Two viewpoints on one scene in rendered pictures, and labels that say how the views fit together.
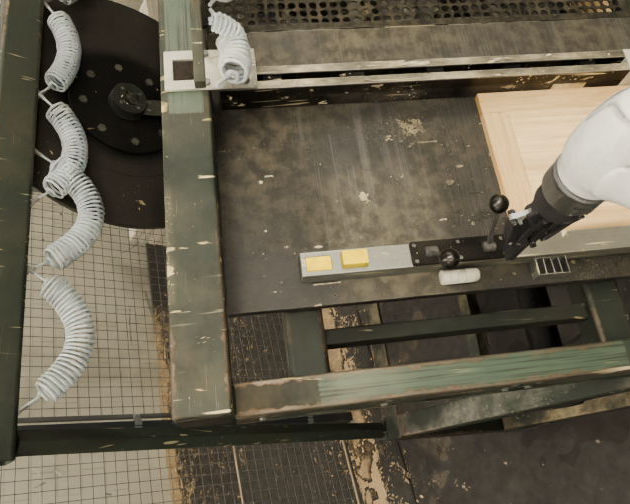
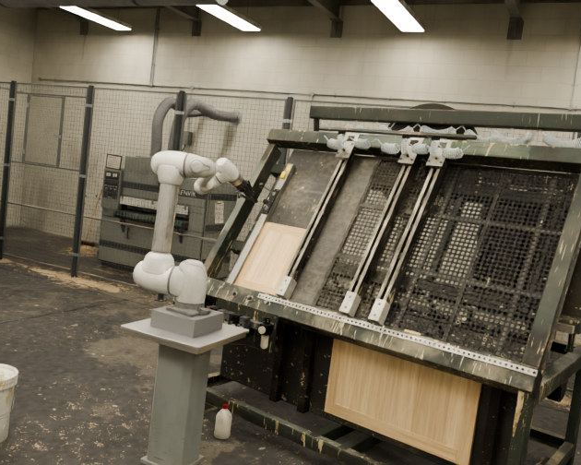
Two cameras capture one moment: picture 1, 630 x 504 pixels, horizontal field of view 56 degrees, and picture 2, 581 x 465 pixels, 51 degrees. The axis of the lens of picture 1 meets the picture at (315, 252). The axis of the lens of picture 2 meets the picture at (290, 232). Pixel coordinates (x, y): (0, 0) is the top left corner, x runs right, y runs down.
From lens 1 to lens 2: 396 cm
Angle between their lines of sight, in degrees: 66
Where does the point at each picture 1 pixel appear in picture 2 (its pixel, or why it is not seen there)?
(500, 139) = (293, 230)
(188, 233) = (305, 135)
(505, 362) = (242, 201)
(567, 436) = not seen: hidden behind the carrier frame
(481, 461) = not seen: hidden behind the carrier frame
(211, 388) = (272, 136)
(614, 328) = (236, 244)
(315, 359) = (276, 169)
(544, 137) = (286, 244)
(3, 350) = (333, 113)
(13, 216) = (370, 115)
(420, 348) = not seen: hidden behind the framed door
